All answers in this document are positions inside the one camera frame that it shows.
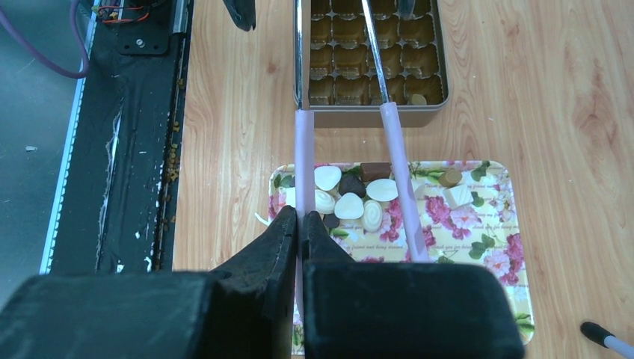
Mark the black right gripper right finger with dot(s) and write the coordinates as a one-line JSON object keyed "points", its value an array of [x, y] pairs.
{"points": [[400, 310]]}

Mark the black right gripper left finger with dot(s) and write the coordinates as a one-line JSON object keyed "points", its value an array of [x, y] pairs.
{"points": [[241, 309]]}

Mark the pink silicone tongs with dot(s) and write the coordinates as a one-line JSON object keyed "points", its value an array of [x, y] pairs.
{"points": [[304, 146]]}

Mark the small dark round chocolate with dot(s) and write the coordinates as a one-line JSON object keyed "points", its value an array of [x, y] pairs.
{"points": [[331, 221]]}

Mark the white oval swirl chocolate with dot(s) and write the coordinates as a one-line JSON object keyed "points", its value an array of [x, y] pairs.
{"points": [[372, 217]]}

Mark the white heart chocolate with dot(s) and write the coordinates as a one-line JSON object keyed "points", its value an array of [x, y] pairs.
{"points": [[349, 207]]}

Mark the white swirl round chocolate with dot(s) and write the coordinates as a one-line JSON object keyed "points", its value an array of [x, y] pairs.
{"points": [[325, 202]]}

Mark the dark oval chocolate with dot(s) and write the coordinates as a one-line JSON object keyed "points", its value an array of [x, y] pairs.
{"points": [[350, 183]]}

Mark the brown rectangular chocolate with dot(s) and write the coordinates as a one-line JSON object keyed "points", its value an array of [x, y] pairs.
{"points": [[370, 171]]}

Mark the white cube chocolate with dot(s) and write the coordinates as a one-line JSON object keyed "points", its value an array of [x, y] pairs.
{"points": [[458, 196]]}

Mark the gold chocolate tin box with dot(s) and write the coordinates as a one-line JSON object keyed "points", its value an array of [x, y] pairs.
{"points": [[343, 85]]}

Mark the floral patterned tray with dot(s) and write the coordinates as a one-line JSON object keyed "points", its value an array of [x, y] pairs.
{"points": [[485, 233]]}

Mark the white tripod stand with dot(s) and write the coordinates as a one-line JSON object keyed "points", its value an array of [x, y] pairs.
{"points": [[599, 335]]}

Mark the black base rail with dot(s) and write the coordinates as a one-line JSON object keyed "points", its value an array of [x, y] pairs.
{"points": [[115, 201]]}

